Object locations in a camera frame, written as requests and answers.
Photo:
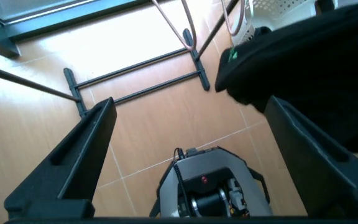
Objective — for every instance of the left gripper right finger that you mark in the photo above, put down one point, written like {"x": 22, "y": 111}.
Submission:
{"x": 315, "y": 174}

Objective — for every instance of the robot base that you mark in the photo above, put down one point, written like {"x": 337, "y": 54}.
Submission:
{"x": 210, "y": 174}

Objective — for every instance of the black shorts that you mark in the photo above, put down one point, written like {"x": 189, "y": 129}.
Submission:
{"x": 306, "y": 68}

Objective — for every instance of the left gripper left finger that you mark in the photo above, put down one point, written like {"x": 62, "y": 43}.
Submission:
{"x": 82, "y": 174}

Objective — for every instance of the black clothes rack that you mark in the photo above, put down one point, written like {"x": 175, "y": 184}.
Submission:
{"x": 135, "y": 66}

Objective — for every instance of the window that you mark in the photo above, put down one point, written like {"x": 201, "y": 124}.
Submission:
{"x": 57, "y": 20}

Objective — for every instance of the white laundry basket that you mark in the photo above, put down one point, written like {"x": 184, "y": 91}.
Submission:
{"x": 278, "y": 15}

